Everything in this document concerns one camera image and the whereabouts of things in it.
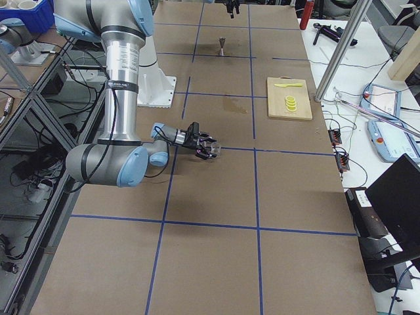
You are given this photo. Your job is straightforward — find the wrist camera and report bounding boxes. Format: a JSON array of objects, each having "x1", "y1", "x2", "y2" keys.
[{"x1": 186, "y1": 121, "x2": 200, "y2": 137}]

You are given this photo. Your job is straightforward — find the black box with label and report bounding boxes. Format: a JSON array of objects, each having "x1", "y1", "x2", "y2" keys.
[{"x1": 345, "y1": 187, "x2": 388, "y2": 240}]

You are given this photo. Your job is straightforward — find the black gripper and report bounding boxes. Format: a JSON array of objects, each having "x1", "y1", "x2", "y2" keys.
[
  {"x1": 224, "y1": 0, "x2": 240, "y2": 18},
  {"x1": 182, "y1": 130, "x2": 217, "y2": 160}
]

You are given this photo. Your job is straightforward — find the teach pendant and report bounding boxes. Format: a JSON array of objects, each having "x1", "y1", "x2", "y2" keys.
[
  {"x1": 360, "y1": 83, "x2": 402, "y2": 117},
  {"x1": 367, "y1": 120, "x2": 419, "y2": 163}
]

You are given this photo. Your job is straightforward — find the near teach pendant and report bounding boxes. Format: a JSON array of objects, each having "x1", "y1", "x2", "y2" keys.
[{"x1": 367, "y1": 120, "x2": 419, "y2": 163}]

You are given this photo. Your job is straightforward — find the aluminium frame post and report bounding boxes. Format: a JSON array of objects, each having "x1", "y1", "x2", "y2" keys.
[{"x1": 314, "y1": 0, "x2": 372, "y2": 102}]

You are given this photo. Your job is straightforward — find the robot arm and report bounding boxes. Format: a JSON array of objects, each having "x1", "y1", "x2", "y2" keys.
[{"x1": 54, "y1": 1, "x2": 220, "y2": 187}]

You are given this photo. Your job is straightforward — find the red bottle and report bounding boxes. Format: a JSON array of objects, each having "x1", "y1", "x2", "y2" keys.
[{"x1": 299, "y1": 0, "x2": 315, "y2": 30}]

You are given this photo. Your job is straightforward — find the wooden plank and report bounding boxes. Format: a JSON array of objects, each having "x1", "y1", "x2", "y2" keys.
[{"x1": 388, "y1": 28, "x2": 420, "y2": 81}]

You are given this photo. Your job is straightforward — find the grey office chair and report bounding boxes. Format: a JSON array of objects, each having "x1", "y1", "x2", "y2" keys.
[{"x1": 377, "y1": 1, "x2": 419, "y2": 59}]

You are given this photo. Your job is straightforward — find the glass measuring cup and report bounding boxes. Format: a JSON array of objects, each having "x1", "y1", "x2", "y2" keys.
[{"x1": 206, "y1": 141, "x2": 221, "y2": 158}]

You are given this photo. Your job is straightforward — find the green handled reach grabber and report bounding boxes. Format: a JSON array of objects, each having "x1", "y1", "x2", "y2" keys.
[{"x1": 334, "y1": 92, "x2": 419, "y2": 138}]

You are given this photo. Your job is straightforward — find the blue storage bin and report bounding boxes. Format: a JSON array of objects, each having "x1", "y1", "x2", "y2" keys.
[{"x1": 1, "y1": 1, "x2": 54, "y2": 33}]

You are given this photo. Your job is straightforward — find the black monitor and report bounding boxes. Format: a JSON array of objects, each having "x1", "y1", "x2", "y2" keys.
[{"x1": 366, "y1": 154, "x2": 419, "y2": 245}]

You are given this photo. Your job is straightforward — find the white pedestal column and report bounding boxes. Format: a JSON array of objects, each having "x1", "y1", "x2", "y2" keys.
[{"x1": 137, "y1": 36, "x2": 177, "y2": 108}]

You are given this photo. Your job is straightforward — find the yellow plastic knife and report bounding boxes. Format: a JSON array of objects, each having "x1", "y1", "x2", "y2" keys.
[{"x1": 274, "y1": 83, "x2": 303, "y2": 88}]

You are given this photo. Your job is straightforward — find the far teach pendant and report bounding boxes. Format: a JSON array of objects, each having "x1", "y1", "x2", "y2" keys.
[{"x1": 360, "y1": 83, "x2": 402, "y2": 117}]

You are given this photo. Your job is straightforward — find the wooden cutting board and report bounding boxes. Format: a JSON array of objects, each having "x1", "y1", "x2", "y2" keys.
[{"x1": 266, "y1": 77, "x2": 312, "y2": 121}]

